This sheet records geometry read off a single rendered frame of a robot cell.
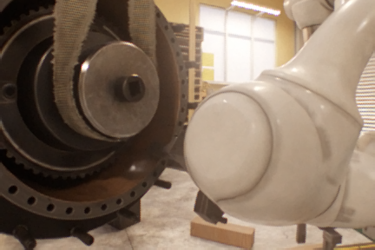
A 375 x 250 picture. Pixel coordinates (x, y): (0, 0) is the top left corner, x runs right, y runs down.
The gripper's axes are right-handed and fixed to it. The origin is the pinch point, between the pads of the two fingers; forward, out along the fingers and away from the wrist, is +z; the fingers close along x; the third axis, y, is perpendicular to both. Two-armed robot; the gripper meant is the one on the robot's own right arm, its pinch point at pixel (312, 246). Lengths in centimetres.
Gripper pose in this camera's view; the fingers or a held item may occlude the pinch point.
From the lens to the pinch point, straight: 85.4
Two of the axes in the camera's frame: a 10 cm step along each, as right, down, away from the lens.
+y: 10.0, 0.2, 0.8
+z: -0.2, 10.0, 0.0
